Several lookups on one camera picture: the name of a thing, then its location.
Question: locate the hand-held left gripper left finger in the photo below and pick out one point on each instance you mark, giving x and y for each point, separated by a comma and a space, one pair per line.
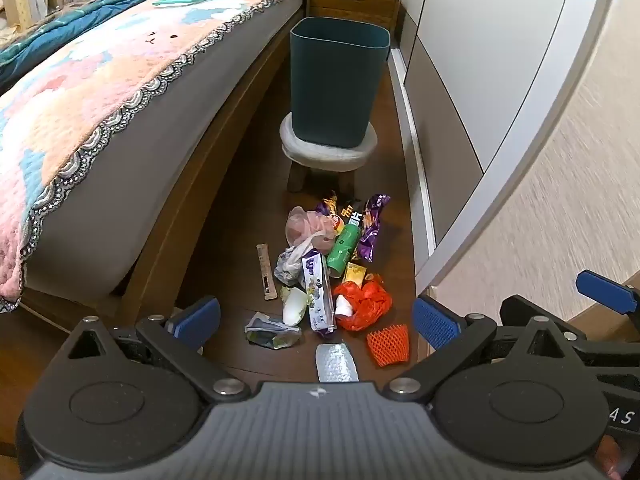
192, 317

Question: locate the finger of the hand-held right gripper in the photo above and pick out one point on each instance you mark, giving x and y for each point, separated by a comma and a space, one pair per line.
515, 307
607, 292

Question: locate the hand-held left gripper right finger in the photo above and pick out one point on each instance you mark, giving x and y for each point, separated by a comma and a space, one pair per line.
435, 322

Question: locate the orange plastic bag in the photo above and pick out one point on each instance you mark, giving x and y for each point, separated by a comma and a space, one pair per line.
370, 305

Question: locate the clear teal packet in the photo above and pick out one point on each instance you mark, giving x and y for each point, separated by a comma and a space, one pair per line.
272, 332

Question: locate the pink mesh net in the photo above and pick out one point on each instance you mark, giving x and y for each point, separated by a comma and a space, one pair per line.
305, 225

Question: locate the dark teal waste bin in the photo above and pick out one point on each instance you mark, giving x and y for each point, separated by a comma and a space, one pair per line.
340, 85

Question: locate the person's right hand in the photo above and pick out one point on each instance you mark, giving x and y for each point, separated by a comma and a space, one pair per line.
611, 460

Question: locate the orange foam fruit net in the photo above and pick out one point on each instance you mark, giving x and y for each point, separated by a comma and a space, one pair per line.
387, 345

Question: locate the brown stick sachet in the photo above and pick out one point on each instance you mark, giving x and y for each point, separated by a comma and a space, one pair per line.
266, 272

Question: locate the white crumpled tissue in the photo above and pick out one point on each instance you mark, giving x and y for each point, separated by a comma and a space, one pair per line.
344, 306

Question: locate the yellow packet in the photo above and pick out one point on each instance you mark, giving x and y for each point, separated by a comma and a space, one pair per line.
355, 274

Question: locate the grey plastic bag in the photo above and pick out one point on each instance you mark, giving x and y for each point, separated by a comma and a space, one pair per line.
285, 267

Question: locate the silver bubble wrap piece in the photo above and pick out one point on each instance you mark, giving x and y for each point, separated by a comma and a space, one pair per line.
335, 362

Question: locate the large purple snack packet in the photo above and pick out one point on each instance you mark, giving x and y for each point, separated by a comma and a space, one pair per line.
372, 230

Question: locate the green bottle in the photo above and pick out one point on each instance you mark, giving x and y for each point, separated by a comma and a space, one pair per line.
342, 250

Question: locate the purple and white carton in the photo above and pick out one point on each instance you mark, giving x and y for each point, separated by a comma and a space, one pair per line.
317, 290

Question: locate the white plastic bag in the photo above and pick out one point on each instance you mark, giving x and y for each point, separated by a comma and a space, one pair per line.
304, 247

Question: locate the black snack wrapper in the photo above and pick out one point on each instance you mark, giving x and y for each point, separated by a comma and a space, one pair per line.
351, 212

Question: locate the small purple snack packet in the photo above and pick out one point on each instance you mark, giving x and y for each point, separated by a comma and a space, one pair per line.
327, 206

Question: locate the small round grey stool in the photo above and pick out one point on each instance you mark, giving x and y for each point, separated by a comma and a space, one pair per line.
325, 157

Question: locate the bed with colourful blanket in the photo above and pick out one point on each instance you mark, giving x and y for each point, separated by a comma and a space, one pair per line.
75, 95

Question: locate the teal patterned quilt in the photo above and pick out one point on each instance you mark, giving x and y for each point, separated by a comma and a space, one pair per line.
60, 30

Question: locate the wooden bed frame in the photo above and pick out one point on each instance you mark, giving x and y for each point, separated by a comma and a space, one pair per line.
200, 200

